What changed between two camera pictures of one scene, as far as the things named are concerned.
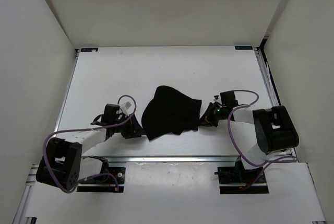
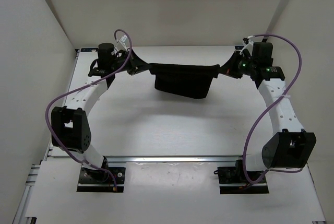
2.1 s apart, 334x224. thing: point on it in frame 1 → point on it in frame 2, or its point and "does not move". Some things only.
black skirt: [170, 111] → [191, 80]
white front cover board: [182, 192] does not move
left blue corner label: [90, 49] does not move
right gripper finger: [204, 120] → [230, 68]
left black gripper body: [126, 129] → [119, 62]
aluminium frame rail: [160, 159] does not move
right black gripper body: [217, 114] → [244, 65]
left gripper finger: [138, 130] → [139, 65]
